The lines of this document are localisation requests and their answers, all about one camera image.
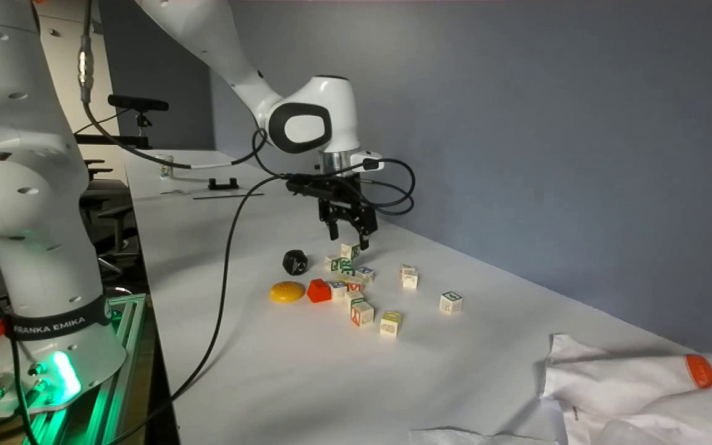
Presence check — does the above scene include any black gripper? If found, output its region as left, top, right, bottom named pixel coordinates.
left=314, top=169, right=379, bottom=252

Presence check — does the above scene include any wooden cube red white print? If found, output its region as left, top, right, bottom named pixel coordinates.
left=343, top=277, right=374, bottom=298

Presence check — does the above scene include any yellow-sided wooden alphabet cube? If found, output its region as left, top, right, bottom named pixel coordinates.
left=379, top=308, right=406, bottom=340

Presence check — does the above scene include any black faceted ball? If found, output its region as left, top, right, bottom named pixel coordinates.
left=280, top=247, right=309, bottom=277

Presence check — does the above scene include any orange-red wooden block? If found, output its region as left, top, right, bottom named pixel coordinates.
left=304, top=277, right=337, bottom=305

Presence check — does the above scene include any yellow toy burger bun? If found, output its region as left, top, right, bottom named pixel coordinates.
left=266, top=278, right=309, bottom=305

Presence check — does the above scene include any black office chair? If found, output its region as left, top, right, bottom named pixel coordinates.
left=74, top=176, right=140, bottom=281

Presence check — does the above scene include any white cloth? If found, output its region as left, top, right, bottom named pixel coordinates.
left=538, top=331, right=712, bottom=445

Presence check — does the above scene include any orange toy on cloth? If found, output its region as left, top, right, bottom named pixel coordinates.
left=685, top=354, right=712, bottom=391

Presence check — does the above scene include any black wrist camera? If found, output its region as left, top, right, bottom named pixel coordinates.
left=281, top=169, right=328, bottom=199

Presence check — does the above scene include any short looped black cable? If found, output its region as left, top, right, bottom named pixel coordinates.
left=363, top=155, right=417, bottom=219

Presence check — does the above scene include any small black bracket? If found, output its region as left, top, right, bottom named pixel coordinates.
left=204, top=173, right=243, bottom=192

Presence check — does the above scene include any long black cable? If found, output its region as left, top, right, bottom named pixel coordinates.
left=105, top=168, right=291, bottom=445

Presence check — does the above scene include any black camera on stand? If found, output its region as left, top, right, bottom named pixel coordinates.
left=105, top=92, right=171, bottom=132

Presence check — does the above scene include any black cable with grey sleeve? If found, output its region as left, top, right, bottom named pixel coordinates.
left=74, top=0, right=272, bottom=173

